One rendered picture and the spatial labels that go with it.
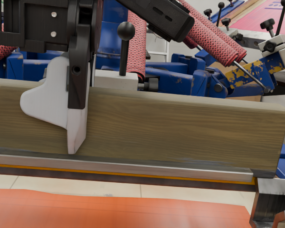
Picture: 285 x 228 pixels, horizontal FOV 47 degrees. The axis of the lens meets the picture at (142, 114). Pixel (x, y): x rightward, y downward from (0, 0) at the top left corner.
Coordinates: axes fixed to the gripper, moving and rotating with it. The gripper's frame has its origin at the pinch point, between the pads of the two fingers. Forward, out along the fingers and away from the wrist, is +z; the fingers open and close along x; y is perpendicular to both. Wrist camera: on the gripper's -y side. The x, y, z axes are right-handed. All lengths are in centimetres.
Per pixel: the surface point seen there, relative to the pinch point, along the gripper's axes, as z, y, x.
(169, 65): 4, -21, -89
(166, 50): 24, -56, -375
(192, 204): 10.1, -13.8, -4.7
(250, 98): 79, -181, -396
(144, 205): 10.1, -7.7, -3.8
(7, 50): 0, 26, -56
